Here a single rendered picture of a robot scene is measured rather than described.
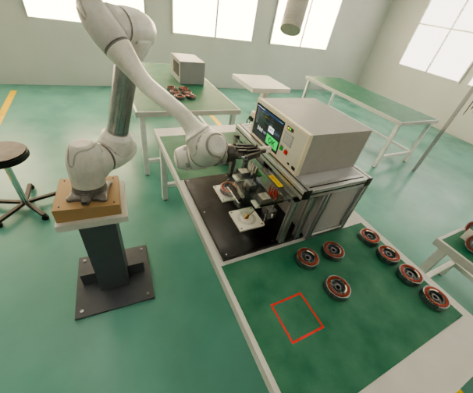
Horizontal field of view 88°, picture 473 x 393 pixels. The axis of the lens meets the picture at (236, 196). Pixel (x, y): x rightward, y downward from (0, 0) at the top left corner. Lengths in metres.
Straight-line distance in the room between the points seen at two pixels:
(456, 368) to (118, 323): 1.72
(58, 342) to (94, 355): 0.23
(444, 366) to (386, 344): 0.21
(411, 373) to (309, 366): 0.39
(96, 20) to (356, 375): 1.50
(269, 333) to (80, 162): 1.08
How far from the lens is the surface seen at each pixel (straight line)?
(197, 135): 0.83
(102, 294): 2.01
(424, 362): 1.33
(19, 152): 2.49
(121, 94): 1.31
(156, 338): 1.83
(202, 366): 1.77
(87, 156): 1.31
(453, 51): 7.80
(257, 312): 1.09
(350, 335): 1.20
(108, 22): 1.09
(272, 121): 1.27
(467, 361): 1.47
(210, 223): 1.30
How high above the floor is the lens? 1.71
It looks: 39 degrees down
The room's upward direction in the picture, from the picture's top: 11 degrees clockwise
